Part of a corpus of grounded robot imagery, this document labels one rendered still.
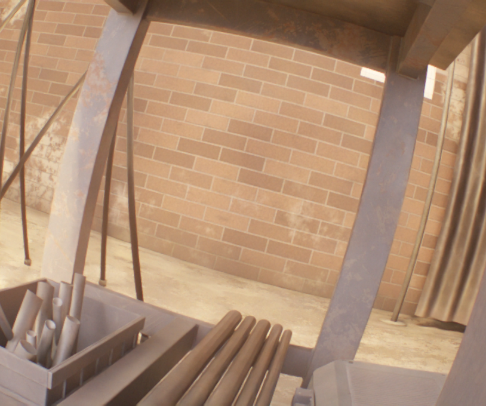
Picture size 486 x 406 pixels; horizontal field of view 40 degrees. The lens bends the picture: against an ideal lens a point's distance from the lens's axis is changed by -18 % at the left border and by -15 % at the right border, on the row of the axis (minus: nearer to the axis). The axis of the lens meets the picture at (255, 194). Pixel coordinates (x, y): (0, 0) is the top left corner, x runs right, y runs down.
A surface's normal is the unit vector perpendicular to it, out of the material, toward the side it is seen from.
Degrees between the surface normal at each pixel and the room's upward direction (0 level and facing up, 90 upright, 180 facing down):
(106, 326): 90
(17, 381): 90
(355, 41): 90
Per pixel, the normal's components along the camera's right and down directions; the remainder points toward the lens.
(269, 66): -0.09, 0.00
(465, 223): -0.81, -0.22
